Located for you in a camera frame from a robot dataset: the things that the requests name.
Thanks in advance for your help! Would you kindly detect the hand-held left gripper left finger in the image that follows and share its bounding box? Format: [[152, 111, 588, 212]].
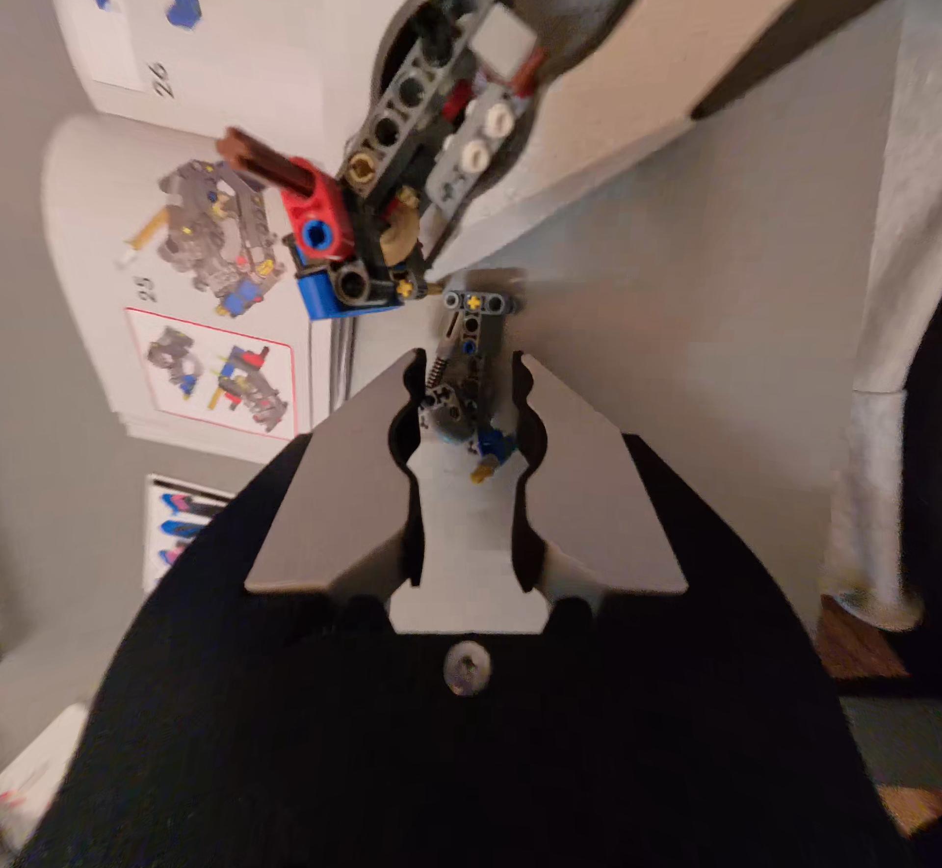
[[243, 348, 429, 600]]

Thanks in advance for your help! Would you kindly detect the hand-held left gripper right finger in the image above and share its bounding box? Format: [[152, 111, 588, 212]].
[[508, 350, 690, 602]]

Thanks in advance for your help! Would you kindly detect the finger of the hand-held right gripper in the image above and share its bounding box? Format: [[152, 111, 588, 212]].
[[366, 0, 479, 120], [423, 0, 884, 282]]

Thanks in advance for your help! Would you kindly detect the grey lego chassis assembly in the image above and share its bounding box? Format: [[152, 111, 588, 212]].
[[217, 0, 551, 326]]

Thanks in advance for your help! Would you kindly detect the dark grey lego suspension assembly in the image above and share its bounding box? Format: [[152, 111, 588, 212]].
[[417, 287, 526, 488]]

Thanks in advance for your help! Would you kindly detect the lego instruction booklet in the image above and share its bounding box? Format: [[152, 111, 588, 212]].
[[40, 0, 369, 464]]

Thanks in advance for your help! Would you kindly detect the lego sticker sheet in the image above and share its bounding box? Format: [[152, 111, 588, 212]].
[[142, 473, 238, 595]]

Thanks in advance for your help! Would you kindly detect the small white car leaflet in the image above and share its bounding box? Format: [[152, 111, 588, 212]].
[[0, 699, 93, 856]]

